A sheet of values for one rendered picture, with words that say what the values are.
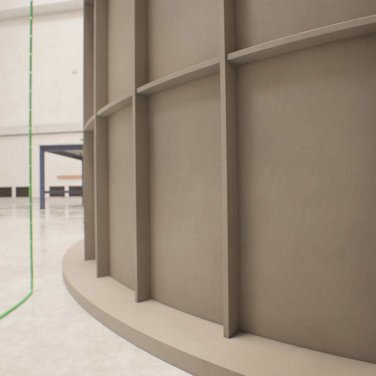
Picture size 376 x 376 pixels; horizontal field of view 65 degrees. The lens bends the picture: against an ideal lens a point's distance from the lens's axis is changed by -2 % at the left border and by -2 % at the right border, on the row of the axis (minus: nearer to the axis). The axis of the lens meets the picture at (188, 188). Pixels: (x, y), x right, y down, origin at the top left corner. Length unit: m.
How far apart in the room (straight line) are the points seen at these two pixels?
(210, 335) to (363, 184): 0.27
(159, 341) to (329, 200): 0.28
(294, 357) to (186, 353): 0.13
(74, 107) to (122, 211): 6.56
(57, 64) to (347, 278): 7.49
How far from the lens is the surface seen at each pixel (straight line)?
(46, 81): 7.68
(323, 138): 0.40
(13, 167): 7.78
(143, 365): 0.45
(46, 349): 0.52
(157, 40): 0.59
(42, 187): 4.23
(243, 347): 0.43
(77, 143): 4.03
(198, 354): 0.41
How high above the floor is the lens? 0.22
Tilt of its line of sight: level
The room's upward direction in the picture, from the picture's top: 1 degrees counter-clockwise
